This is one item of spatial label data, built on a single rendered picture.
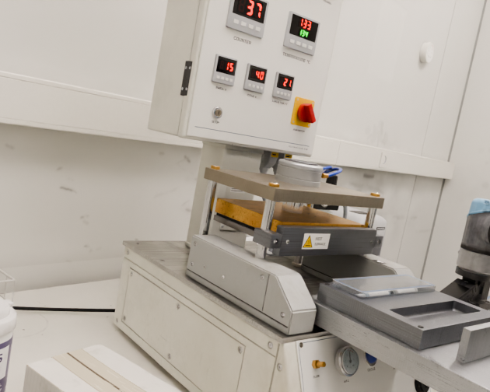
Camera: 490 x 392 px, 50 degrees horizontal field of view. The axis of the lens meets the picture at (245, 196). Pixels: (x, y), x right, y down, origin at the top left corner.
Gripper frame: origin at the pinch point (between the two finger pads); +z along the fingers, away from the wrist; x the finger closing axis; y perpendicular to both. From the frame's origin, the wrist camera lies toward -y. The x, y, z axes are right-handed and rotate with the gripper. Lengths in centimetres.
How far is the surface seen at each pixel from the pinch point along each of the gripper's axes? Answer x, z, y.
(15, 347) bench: 33, 3, -80
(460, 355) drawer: -27, -20, -49
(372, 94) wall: 96, -65, 71
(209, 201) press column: 17, -27, -56
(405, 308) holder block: -17, -21, -46
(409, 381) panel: -12.1, -6.3, -32.9
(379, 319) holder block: -17, -20, -52
